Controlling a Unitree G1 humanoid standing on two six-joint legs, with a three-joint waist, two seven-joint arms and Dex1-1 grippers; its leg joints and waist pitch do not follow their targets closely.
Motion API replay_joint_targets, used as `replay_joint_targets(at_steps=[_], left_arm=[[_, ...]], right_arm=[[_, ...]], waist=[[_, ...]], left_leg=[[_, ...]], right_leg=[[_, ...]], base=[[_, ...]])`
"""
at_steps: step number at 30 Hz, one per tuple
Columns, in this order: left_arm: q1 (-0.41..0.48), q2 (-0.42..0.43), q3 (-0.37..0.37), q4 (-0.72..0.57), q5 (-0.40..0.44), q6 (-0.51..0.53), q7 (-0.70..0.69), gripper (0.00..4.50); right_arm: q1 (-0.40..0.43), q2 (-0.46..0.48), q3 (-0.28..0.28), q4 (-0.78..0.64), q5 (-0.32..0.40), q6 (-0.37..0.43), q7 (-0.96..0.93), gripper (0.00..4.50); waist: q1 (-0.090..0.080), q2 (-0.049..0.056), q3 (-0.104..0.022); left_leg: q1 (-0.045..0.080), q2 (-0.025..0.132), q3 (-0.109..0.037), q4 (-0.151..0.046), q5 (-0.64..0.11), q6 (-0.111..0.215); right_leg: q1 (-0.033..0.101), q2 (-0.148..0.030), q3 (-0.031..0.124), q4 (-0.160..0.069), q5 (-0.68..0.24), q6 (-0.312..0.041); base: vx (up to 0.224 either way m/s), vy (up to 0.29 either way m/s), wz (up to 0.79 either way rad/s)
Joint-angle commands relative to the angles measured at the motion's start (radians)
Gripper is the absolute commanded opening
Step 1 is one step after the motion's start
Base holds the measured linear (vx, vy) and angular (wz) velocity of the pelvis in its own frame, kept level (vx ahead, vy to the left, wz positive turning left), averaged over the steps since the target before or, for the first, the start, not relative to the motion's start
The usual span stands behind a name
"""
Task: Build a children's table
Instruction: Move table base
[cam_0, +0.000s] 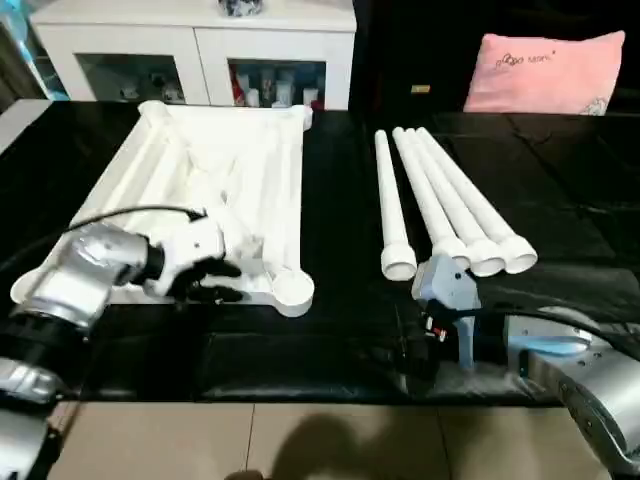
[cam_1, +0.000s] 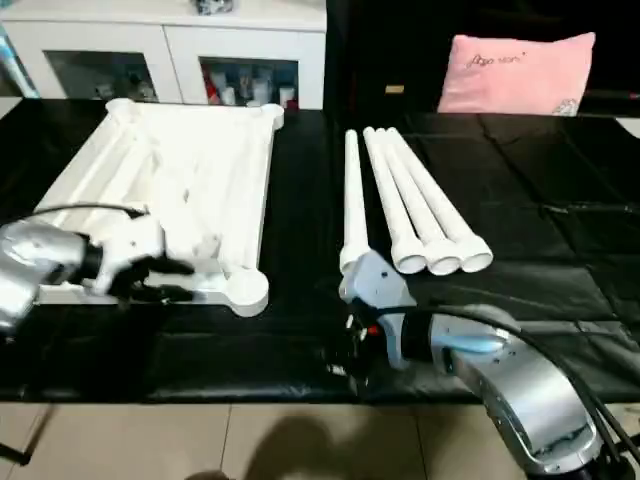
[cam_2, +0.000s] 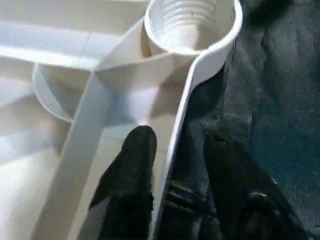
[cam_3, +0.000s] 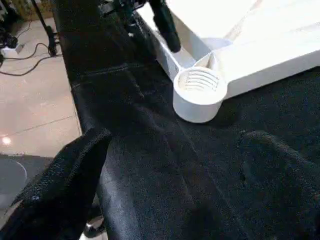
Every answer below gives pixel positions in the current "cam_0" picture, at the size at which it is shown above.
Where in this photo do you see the white cabinet with glass doors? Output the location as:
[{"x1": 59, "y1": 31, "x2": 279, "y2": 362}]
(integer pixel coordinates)
[{"x1": 28, "y1": 0, "x2": 359, "y2": 111}]

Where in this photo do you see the black work mat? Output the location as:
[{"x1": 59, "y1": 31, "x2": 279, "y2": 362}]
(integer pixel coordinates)
[{"x1": 0, "y1": 98, "x2": 640, "y2": 406}]

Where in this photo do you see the dark ornament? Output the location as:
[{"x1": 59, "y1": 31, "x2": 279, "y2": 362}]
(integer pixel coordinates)
[{"x1": 217, "y1": 0, "x2": 264, "y2": 19}]

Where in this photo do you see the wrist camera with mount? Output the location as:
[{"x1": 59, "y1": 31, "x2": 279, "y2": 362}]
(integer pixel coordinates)
[
  {"x1": 148, "y1": 213, "x2": 231, "y2": 298},
  {"x1": 410, "y1": 254, "x2": 483, "y2": 369}
]

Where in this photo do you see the black furniture with yellow label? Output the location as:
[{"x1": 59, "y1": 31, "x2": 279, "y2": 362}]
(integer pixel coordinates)
[{"x1": 352, "y1": 0, "x2": 481, "y2": 113}]

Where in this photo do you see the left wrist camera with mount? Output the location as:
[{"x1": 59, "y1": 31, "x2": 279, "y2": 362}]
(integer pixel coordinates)
[{"x1": 148, "y1": 213, "x2": 231, "y2": 298}]

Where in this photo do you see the white plastic table leg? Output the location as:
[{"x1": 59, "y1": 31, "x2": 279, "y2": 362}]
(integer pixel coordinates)
[
  {"x1": 391, "y1": 127, "x2": 471, "y2": 273},
  {"x1": 400, "y1": 127, "x2": 506, "y2": 279},
  {"x1": 374, "y1": 130, "x2": 419, "y2": 282},
  {"x1": 414, "y1": 127, "x2": 539, "y2": 275}
]

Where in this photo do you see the white plastic table top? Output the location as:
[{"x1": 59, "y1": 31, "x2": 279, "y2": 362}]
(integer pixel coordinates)
[{"x1": 65, "y1": 100, "x2": 317, "y2": 319}]

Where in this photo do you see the pink pillow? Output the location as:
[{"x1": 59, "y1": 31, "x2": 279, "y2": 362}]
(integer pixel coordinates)
[{"x1": 462, "y1": 30, "x2": 627, "y2": 116}]

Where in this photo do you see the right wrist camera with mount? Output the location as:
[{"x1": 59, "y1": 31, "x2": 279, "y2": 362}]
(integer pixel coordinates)
[{"x1": 410, "y1": 254, "x2": 483, "y2": 369}]

